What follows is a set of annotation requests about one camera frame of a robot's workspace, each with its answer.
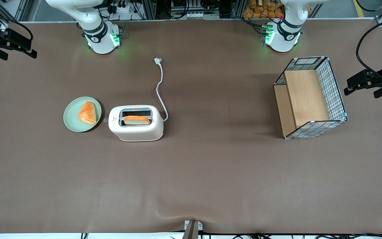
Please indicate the white two-slot toaster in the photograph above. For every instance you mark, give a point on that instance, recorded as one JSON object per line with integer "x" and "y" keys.
{"x": 138, "y": 132}

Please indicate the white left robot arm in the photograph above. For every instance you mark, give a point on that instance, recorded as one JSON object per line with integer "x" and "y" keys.
{"x": 285, "y": 36}

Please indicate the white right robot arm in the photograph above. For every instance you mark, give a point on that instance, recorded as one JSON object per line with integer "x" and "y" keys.
{"x": 95, "y": 33}

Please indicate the wooden stepped board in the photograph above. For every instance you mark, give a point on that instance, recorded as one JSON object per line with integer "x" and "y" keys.
{"x": 305, "y": 96}

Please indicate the pale green round plate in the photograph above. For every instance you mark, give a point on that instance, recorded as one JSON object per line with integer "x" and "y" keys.
{"x": 71, "y": 116}

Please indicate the triangular orange bread piece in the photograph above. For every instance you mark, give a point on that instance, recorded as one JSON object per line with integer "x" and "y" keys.
{"x": 88, "y": 113}

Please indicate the white power strip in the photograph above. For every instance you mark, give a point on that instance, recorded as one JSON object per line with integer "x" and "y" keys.
{"x": 122, "y": 7}

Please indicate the pile of orange bread rolls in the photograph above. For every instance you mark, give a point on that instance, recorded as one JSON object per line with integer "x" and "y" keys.
{"x": 264, "y": 8}

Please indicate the toast slice with orange crust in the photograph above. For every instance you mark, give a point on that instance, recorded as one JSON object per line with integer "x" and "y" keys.
{"x": 137, "y": 120}

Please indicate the metal table edge bracket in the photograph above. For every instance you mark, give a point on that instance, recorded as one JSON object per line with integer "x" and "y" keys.
{"x": 192, "y": 229}

